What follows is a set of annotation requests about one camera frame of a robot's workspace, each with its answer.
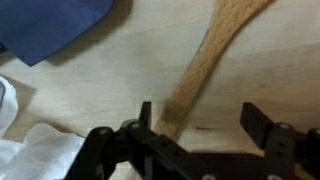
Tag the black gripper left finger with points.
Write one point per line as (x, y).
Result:
(146, 140)

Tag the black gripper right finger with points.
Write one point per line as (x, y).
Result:
(276, 140)

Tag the wooden cooking spoon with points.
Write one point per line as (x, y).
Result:
(206, 63)

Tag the small white towel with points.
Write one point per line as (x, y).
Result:
(33, 153)

